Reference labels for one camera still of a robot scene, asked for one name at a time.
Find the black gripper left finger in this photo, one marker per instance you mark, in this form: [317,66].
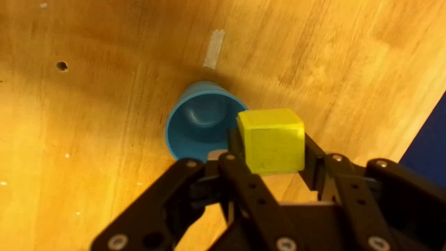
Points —
[186,204]

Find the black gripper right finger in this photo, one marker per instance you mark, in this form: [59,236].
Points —
[367,195]

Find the yellow cube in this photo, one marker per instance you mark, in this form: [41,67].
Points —
[272,139]

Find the blue plastic cup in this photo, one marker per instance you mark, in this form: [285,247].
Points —
[200,123]

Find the blue fabric backdrop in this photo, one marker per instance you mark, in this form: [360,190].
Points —
[430,148]

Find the white tape strip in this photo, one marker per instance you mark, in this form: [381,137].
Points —
[214,47]

